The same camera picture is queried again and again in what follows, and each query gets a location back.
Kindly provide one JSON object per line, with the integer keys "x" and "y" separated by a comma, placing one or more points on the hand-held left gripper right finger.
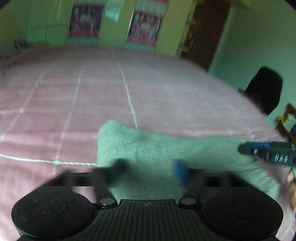
{"x": 181, "y": 172}

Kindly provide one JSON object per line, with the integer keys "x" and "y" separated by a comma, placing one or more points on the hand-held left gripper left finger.
{"x": 115, "y": 172}

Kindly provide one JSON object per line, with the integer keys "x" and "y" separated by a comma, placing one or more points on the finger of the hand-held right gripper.
{"x": 256, "y": 145}
{"x": 248, "y": 151}

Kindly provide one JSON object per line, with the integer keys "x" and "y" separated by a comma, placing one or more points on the green woven cloth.
{"x": 150, "y": 153}

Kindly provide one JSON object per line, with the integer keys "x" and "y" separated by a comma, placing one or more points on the person's right hand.
{"x": 292, "y": 194}

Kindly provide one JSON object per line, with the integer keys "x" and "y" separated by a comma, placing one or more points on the wooden shelf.
{"x": 286, "y": 125}

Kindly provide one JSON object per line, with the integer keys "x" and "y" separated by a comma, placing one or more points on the black chair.
{"x": 266, "y": 90}

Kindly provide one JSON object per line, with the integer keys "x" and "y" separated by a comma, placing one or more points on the pink checked bed sheet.
{"x": 92, "y": 92}

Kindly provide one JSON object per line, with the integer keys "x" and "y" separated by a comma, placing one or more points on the brown wooden door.
{"x": 205, "y": 34}

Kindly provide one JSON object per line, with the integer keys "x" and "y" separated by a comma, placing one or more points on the light green wardrobe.
{"x": 115, "y": 25}

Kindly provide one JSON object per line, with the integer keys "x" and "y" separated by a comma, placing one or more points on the grey crumpled cloth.
{"x": 16, "y": 48}

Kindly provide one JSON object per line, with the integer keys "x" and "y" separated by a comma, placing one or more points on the pink wall poster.
{"x": 84, "y": 23}
{"x": 144, "y": 30}
{"x": 151, "y": 4}

